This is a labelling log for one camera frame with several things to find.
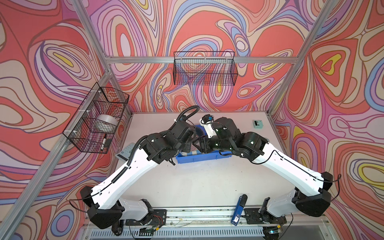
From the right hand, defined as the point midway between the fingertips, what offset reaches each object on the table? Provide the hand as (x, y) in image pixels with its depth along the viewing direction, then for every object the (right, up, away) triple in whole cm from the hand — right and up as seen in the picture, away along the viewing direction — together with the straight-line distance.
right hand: (198, 145), depth 66 cm
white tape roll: (-45, +10, +5) cm, 46 cm away
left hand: (-5, +3, +2) cm, 6 cm away
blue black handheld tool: (+21, -33, +8) cm, 40 cm away
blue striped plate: (-3, -5, +10) cm, 11 cm away
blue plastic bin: (-10, -11, +24) cm, 28 cm away
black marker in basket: (-47, +1, +7) cm, 47 cm away
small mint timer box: (+46, +10, +44) cm, 64 cm away
